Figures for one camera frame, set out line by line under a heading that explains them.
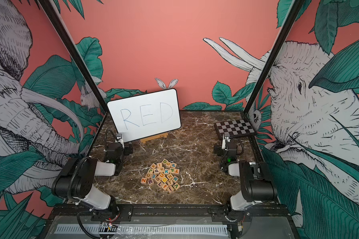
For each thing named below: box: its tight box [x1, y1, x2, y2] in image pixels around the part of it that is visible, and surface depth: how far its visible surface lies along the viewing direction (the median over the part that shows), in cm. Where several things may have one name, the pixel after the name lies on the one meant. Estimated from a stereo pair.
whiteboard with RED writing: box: [107, 88, 182, 143], surface depth 93 cm
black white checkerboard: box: [214, 118, 256, 140], surface depth 109 cm
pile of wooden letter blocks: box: [140, 158, 180, 194], surface depth 85 cm
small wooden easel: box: [140, 132, 169, 144], surface depth 101 cm
